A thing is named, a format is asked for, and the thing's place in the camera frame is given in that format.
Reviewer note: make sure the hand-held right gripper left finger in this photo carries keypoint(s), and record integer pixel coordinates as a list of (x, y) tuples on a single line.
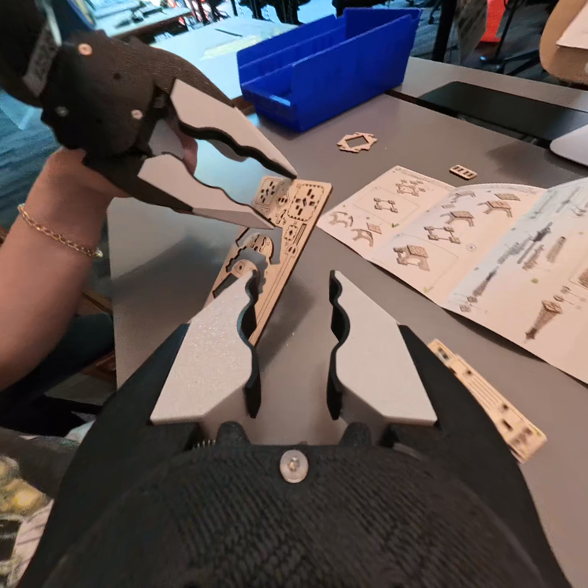
[(202, 367)]

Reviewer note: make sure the person's left hand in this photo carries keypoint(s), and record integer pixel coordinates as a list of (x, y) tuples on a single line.
[(69, 193)]

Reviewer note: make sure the wooden parts sheet round cutouts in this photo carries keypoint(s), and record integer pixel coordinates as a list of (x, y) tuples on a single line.
[(294, 216)]

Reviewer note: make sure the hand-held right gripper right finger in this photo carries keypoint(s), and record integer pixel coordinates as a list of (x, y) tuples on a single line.
[(386, 367)]

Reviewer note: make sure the folded assembly instruction booklet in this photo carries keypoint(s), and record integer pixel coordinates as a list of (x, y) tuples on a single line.
[(459, 257)]

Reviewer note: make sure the white monitor stand base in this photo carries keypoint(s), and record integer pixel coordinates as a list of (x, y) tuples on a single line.
[(572, 147)]

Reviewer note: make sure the grey desk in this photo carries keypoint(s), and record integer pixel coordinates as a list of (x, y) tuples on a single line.
[(413, 151)]

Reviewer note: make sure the brown clipboard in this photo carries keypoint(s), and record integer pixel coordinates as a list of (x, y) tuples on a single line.
[(551, 46)]

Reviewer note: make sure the wooden parts sheet square cutout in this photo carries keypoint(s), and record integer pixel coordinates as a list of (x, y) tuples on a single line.
[(487, 399)]

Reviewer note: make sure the blue plastic bin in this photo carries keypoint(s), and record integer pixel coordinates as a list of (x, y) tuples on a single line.
[(330, 82)]

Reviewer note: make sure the person's left forearm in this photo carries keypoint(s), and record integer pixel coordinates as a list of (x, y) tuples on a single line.
[(46, 298)]

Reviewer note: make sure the small slotted wooden piece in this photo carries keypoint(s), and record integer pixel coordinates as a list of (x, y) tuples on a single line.
[(452, 170)]

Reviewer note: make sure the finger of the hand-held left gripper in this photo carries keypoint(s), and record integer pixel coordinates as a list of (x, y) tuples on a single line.
[(216, 119), (183, 193)]

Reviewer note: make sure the square wooden frame piece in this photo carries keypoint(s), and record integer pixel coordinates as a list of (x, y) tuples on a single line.
[(342, 144)]

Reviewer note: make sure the person's patterned clothing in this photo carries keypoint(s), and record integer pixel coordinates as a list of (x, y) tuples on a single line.
[(23, 505)]

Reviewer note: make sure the black desk mat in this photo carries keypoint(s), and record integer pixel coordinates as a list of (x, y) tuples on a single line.
[(496, 110)]

